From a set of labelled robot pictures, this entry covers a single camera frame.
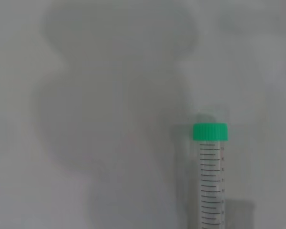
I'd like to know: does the green capped graduated test tube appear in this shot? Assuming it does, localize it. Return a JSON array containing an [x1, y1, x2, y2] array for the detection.
[[193, 122, 229, 229]]

